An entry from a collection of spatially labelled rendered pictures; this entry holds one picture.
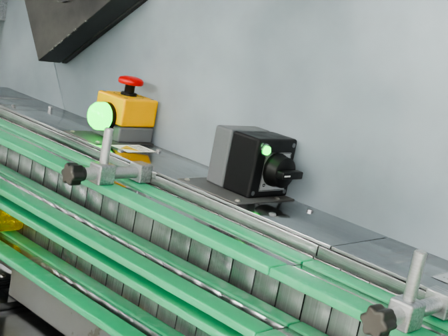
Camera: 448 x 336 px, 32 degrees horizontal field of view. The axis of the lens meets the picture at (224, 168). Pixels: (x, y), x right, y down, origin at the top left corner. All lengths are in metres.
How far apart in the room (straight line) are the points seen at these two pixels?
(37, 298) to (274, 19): 0.59
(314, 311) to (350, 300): 0.13
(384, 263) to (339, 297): 0.10
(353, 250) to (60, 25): 0.70
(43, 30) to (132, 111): 0.28
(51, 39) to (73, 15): 0.07
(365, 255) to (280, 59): 0.34
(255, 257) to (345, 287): 0.10
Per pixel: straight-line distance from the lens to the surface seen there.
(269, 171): 0.99
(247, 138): 0.99
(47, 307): 1.28
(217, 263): 0.98
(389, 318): 0.69
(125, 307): 1.08
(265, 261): 0.82
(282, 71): 1.07
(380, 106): 0.97
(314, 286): 0.78
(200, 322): 0.89
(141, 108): 1.21
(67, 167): 0.98
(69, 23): 1.34
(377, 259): 0.86
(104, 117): 1.19
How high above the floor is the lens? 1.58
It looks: 47 degrees down
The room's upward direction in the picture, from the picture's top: 92 degrees counter-clockwise
